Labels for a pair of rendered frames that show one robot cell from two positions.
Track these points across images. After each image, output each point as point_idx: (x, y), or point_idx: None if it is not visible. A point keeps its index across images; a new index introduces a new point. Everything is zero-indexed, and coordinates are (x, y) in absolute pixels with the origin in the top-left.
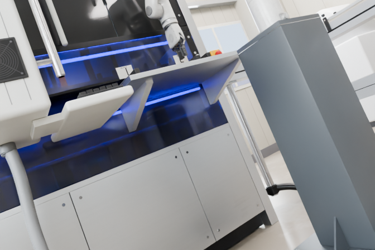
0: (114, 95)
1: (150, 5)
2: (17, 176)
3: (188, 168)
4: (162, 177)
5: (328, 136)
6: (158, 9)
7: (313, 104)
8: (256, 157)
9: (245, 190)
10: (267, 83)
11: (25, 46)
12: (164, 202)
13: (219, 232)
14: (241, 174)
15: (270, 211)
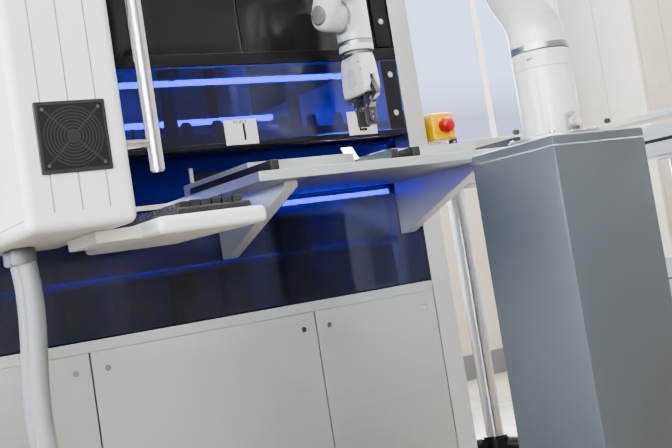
0: (235, 218)
1: (325, 7)
2: (31, 309)
3: (325, 358)
4: (267, 363)
5: (588, 366)
6: (338, 18)
7: (576, 303)
8: (478, 366)
9: (431, 431)
10: (511, 239)
11: (116, 115)
12: (261, 414)
13: None
14: (432, 396)
15: None
